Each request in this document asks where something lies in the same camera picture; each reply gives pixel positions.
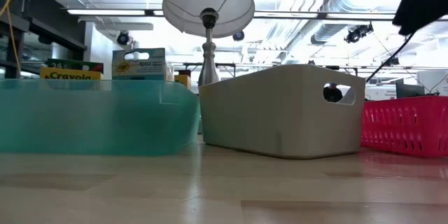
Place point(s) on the dark computer monitor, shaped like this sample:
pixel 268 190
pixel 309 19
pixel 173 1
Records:
pixel 409 90

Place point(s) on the black ceiling spotlight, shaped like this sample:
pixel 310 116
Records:
pixel 357 33
pixel 123 38
pixel 238 36

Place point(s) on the white teal Crayola box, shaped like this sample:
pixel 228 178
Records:
pixel 138 68

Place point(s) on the yellow Crayola 24 crayon box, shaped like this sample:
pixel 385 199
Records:
pixel 70 74

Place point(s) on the table lamp white shade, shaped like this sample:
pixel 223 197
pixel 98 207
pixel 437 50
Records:
pixel 206 0

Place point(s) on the ceiling light strip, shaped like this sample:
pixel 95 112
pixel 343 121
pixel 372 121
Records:
pixel 105 12
pixel 350 15

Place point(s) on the person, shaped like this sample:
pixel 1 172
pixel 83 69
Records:
pixel 332 94

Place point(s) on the teal translucent plastic bin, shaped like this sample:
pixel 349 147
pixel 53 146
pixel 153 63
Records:
pixel 87 119

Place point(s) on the red perforated plastic basket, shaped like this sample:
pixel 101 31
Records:
pixel 406 126

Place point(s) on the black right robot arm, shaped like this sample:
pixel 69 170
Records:
pixel 427 0

